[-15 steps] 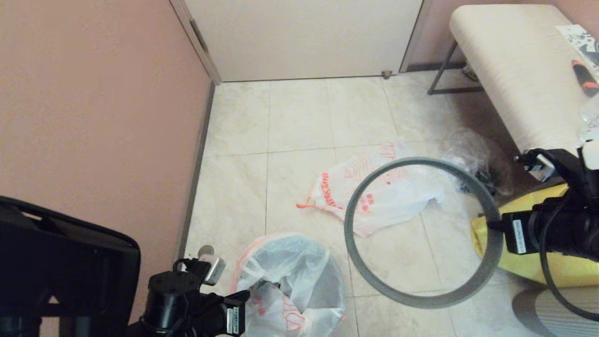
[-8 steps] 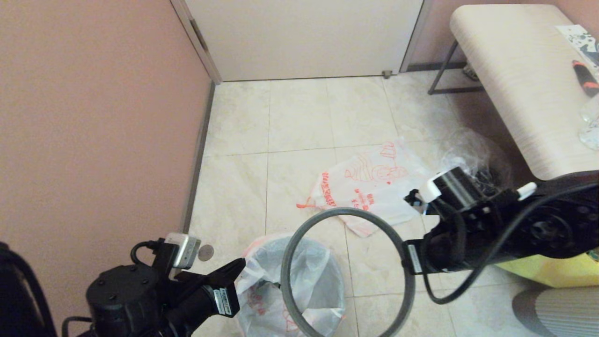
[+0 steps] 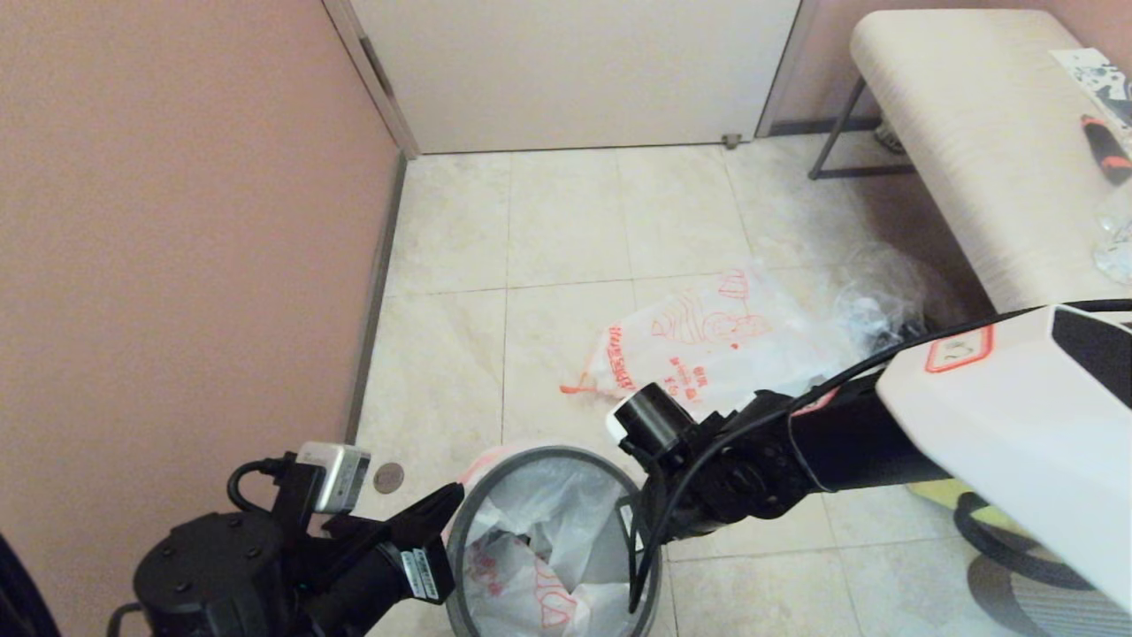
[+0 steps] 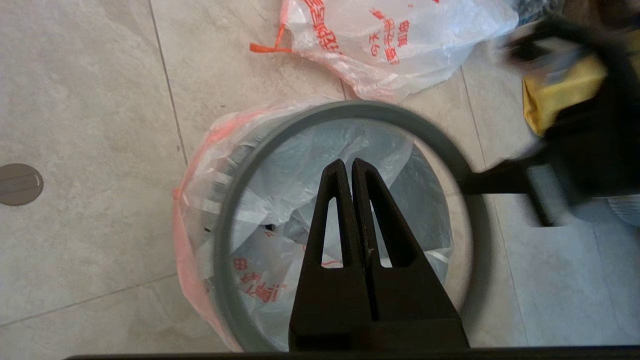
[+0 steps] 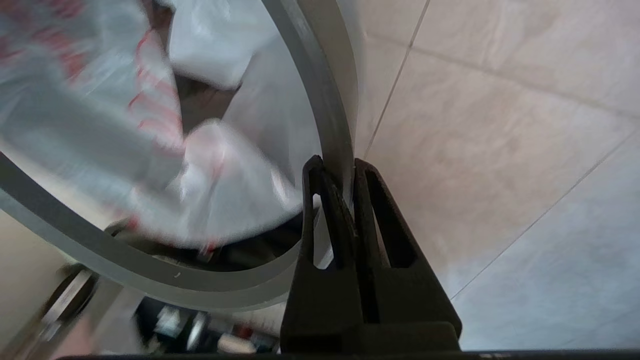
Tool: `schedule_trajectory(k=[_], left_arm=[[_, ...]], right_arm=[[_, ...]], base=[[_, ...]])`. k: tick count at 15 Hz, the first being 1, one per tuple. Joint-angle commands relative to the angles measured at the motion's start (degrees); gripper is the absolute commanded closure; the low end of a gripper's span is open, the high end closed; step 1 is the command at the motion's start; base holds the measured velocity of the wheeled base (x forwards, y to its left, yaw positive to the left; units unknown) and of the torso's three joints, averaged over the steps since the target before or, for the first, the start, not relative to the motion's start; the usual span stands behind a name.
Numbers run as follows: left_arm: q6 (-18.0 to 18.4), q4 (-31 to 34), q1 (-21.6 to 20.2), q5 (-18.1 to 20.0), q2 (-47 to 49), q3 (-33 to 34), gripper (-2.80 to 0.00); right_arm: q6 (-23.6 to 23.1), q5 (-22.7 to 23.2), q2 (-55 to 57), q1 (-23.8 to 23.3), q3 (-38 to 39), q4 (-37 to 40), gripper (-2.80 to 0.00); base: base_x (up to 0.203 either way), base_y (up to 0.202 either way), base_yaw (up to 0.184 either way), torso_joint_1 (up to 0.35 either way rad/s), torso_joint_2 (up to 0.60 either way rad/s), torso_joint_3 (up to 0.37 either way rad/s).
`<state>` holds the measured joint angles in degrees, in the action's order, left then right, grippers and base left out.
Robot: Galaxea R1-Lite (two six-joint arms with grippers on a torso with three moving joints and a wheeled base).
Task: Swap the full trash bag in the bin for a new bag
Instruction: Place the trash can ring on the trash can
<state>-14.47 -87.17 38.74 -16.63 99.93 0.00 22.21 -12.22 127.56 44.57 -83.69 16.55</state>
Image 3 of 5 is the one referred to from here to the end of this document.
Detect white bag with orange print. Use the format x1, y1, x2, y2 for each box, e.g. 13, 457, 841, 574
559, 268, 885, 423

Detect white red-print plastic bag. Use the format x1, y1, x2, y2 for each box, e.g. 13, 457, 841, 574
455, 441, 639, 637

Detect yellow fabric tote bag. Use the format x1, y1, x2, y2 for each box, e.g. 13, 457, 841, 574
906, 478, 974, 511

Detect clear bag with black items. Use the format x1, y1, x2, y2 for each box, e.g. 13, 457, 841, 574
831, 243, 971, 355

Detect grey baseboard strip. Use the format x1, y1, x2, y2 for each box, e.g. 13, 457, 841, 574
340, 152, 409, 443

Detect grey ribbed bin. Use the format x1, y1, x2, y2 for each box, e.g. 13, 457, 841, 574
968, 553, 1132, 637

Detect white wood-grain table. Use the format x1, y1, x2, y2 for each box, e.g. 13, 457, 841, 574
809, 9, 1132, 315

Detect white door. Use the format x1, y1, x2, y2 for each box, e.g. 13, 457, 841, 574
349, 0, 804, 155

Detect clear crumpled plastic bottle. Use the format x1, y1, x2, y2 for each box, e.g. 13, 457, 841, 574
1093, 181, 1132, 284

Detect black orange tool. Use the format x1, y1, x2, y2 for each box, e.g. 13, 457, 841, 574
1081, 113, 1132, 185

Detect printed white paper sheet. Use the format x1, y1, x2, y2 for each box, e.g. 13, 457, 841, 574
1051, 48, 1132, 107

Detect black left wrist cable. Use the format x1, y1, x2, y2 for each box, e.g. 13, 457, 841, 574
226, 457, 297, 514

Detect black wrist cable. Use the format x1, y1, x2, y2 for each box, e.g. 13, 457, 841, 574
626, 299, 1132, 613
226, 457, 297, 514

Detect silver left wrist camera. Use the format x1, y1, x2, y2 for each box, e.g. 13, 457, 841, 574
296, 442, 372, 516

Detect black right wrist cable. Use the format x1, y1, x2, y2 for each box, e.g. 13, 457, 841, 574
626, 299, 1132, 613

